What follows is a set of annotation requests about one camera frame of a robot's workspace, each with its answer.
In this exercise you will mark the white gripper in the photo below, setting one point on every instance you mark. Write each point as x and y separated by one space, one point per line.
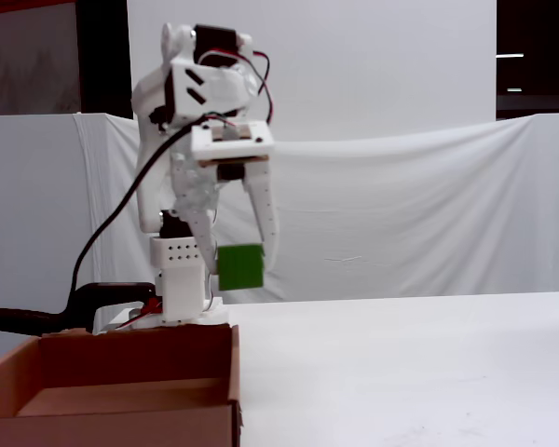
189 185

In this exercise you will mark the green cube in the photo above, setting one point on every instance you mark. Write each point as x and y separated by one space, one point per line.
241 267

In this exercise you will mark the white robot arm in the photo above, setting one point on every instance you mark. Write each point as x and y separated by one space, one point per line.
151 139

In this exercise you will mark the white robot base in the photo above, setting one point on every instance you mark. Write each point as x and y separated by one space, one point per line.
179 279

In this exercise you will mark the brown cardboard box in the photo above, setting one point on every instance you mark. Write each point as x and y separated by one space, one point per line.
135 419

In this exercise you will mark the black table clamp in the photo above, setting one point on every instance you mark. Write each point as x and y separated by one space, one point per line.
107 293

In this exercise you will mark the white draped cloth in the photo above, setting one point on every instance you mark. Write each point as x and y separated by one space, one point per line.
400 209

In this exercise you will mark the white backdrop panel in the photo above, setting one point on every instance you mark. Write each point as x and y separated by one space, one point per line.
354 60

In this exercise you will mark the light grey partition panel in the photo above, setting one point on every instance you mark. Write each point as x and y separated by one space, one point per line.
28 209

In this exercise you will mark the brown wooden door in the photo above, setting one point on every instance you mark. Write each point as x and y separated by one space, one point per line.
28 56

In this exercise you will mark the white wrist camera mount plate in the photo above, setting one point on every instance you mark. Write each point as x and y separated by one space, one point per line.
233 142

